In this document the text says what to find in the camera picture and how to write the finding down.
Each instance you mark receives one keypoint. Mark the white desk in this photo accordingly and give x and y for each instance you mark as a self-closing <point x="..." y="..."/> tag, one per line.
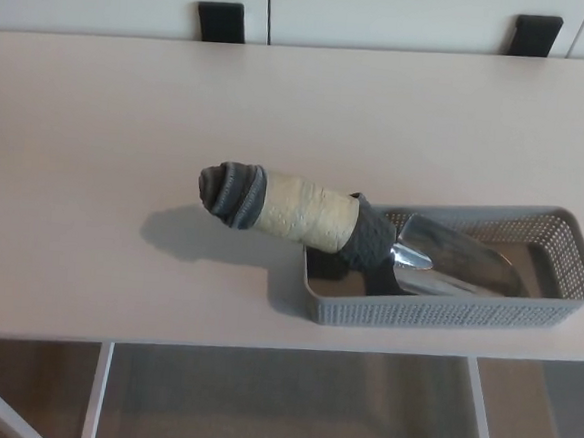
<point x="97" y="391"/>

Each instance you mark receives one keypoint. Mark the grey perforated plastic basket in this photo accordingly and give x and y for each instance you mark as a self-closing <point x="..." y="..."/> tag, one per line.
<point x="441" y="309"/>

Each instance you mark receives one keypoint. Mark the white cabinet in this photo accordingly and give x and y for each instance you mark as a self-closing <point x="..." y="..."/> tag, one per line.
<point x="386" y="15"/>

